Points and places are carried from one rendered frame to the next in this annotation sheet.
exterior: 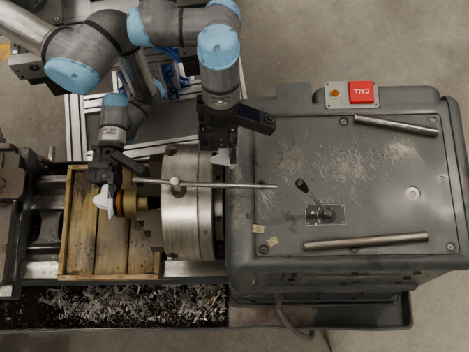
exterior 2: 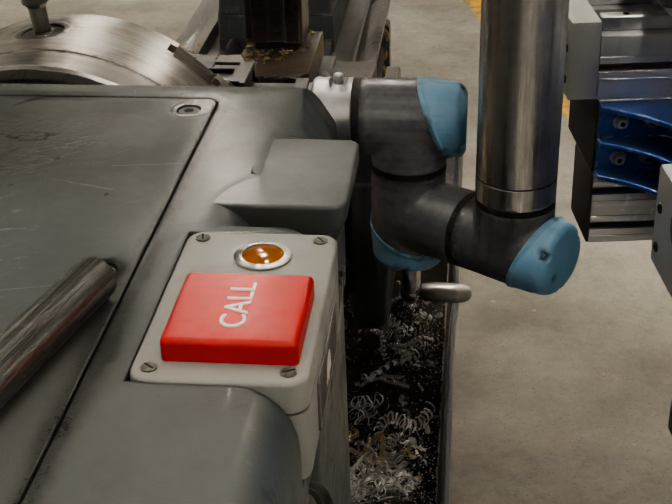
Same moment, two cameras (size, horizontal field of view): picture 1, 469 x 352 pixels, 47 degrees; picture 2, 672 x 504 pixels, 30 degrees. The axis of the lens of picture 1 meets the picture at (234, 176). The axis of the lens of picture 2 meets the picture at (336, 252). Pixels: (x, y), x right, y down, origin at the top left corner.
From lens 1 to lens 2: 140 cm
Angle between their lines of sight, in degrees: 64
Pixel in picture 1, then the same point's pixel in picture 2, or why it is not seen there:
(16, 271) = not seen: hidden behind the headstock
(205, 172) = (72, 62)
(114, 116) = (384, 86)
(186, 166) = (111, 46)
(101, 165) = (239, 74)
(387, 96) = (186, 416)
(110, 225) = not seen: hidden behind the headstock
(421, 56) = not seen: outside the picture
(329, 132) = (68, 232)
